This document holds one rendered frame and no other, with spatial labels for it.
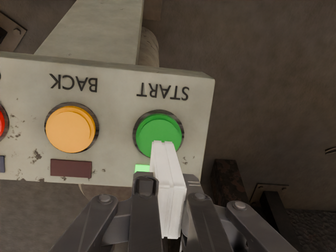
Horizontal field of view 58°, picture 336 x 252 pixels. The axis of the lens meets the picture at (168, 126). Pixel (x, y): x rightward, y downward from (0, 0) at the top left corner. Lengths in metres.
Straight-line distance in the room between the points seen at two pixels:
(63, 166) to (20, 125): 0.05
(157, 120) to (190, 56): 0.65
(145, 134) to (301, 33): 0.75
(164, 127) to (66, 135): 0.08
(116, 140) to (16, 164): 0.09
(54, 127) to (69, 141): 0.02
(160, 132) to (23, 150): 0.12
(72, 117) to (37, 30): 0.67
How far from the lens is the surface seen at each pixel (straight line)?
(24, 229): 1.51
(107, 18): 0.43
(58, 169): 0.29
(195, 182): 0.18
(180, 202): 0.15
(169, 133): 0.26
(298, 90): 1.04
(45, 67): 0.27
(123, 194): 0.45
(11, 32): 0.93
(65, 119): 0.26
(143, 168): 0.28
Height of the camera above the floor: 0.81
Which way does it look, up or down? 54 degrees down
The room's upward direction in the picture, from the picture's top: 176 degrees clockwise
